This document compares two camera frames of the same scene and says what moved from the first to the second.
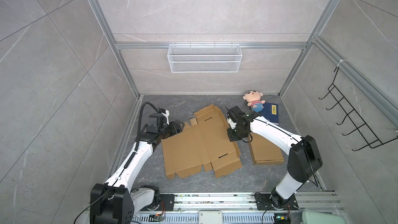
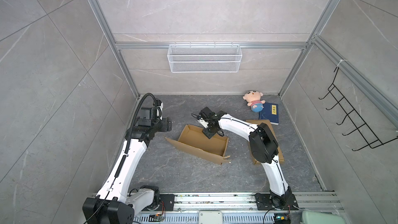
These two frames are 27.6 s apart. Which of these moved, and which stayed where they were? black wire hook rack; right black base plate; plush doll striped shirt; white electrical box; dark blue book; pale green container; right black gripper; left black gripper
Moved: right black gripper; left black gripper
Stayed: black wire hook rack; white electrical box; right black base plate; pale green container; plush doll striped shirt; dark blue book
